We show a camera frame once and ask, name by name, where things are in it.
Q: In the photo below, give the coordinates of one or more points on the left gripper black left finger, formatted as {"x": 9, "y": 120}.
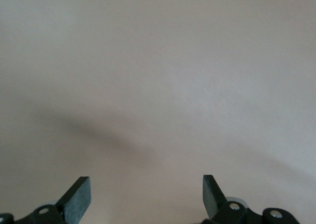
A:
{"x": 74, "y": 201}

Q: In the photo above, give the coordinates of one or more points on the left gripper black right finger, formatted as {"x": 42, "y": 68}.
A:
{"x": 214, "y": 199}

